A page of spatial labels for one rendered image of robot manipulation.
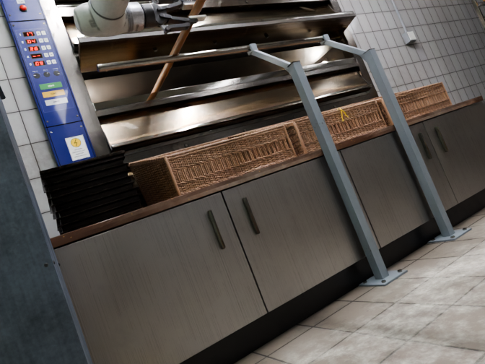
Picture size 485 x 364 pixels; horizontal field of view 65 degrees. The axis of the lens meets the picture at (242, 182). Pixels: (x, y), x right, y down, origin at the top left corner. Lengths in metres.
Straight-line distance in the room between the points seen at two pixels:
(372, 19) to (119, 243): 2.59
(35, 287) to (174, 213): 0.50
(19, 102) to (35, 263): 1.08
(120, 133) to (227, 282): 0.93
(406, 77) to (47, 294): 2.82
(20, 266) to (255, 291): 0.74
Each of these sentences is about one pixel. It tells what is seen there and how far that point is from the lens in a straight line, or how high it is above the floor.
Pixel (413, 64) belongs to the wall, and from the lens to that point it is 3.35.
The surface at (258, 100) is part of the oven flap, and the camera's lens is 2.25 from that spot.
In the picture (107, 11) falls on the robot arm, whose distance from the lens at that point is 1.27.
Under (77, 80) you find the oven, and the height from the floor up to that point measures 1.30.
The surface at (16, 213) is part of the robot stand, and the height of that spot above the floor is 0.63.
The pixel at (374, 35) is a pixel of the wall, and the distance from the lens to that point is 3.17.
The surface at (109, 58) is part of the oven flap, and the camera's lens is 2.02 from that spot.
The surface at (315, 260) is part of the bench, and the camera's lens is 1.49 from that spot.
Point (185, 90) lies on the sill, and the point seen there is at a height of 1.16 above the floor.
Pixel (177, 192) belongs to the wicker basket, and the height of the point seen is 0.60.
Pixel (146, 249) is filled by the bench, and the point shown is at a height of 0.45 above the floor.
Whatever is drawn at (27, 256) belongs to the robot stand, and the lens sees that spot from 0.96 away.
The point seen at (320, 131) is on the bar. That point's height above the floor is 0.64.
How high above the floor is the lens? 0.45
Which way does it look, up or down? 5 degrees up
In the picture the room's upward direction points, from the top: 22 degrees counter-clockwise
